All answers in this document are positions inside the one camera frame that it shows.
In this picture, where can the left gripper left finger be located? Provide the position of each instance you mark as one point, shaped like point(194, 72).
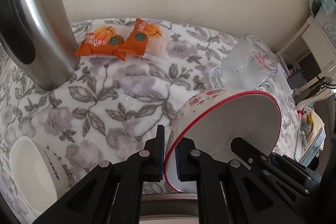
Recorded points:
point(111, 193)

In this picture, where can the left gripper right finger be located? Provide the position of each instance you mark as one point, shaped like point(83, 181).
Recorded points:
point(229, 192)

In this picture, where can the round stainless steel plate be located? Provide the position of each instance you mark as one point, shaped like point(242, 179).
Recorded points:
point(169, 208)

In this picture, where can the strawberry pattern ceramic bowl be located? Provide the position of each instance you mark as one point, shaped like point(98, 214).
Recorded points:
point(213, 118)

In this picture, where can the plain white ceramic bowl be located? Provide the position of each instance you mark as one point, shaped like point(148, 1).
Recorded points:
point(38, 174)

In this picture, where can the black power adapter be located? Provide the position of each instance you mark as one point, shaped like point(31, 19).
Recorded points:
point(296, 79)

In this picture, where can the clear glass pitcher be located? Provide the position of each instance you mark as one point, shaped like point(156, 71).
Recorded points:
point(250, 65)

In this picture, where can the white shelf furniture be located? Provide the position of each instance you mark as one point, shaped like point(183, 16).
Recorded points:
point(311, 51)

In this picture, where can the left orange snack packet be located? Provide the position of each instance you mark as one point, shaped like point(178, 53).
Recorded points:
point(102, 42)

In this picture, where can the orange snack packet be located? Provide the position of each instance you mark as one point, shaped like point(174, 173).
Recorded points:
point(102, 42)
point(147, 40)

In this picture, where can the right orange snack packet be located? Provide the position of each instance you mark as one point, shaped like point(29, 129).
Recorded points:
point(147, 40)

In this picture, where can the stainless steel thermos jug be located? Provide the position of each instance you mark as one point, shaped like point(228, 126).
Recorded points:
point(37, 36)

